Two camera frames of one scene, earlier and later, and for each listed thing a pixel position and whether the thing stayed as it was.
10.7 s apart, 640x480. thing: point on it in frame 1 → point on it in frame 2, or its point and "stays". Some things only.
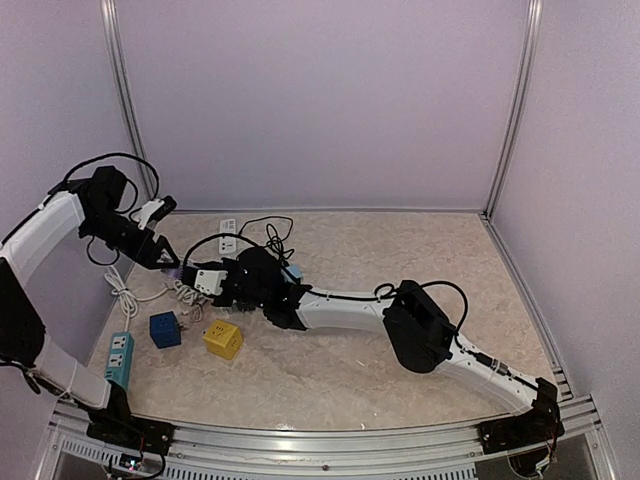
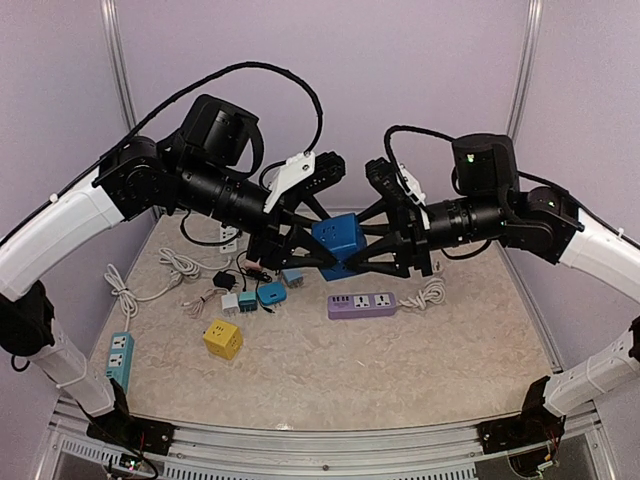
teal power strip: [118, 367] stays
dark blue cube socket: [165, 330] → [344, 238]
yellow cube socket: [223, 339] stays
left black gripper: [147, 259] → [277, 246]
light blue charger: [295, 269] stays
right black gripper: [232, 262] → [407, 233]
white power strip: [227, 245] stays
